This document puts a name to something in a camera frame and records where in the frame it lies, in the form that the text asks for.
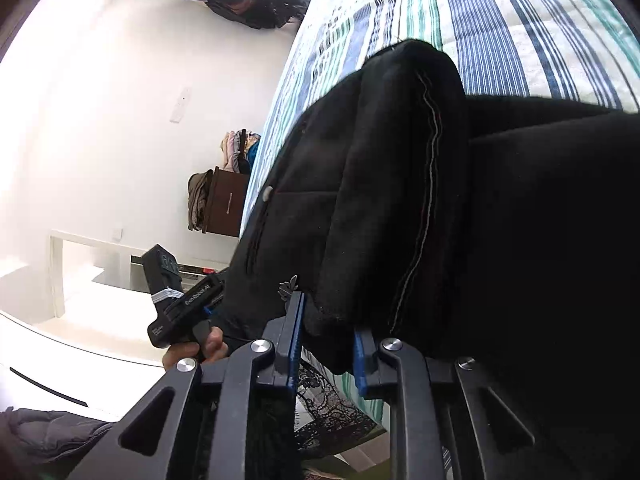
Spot white desk shelf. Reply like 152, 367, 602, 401
47, 230, 233, 322

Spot olive cloth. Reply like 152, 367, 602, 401
186, 170, 214, 234

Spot striped bed sheet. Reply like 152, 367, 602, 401
239, 0, 640, 428

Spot black white patterned cloth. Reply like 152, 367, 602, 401
292, 360, 382, 458

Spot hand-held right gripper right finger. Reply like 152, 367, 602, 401
353, 329, 553, 480

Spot pile of folded clothes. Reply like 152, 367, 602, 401
221, 129, 262, 176

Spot dark hanging clothes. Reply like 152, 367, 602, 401
161, 0, 307, 31

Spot person's left forearm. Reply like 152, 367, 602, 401
0, 406, 118, 466

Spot dark books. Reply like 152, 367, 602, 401
131, 255, 221, 282

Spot dark brown nightstand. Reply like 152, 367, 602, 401
204, 166, 249, 238

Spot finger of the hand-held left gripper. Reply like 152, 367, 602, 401
200, 290, 232, 328

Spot white cabinet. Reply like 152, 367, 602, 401
0, 310, 168, 423

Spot black pants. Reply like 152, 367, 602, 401
220, 37, 640, 480

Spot person's left hand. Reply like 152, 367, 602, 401
161, 327, 231, 371

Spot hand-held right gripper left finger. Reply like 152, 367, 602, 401
65, 291, 306, 480

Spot white wall switch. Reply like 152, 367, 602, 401
169, 86, 193, 124

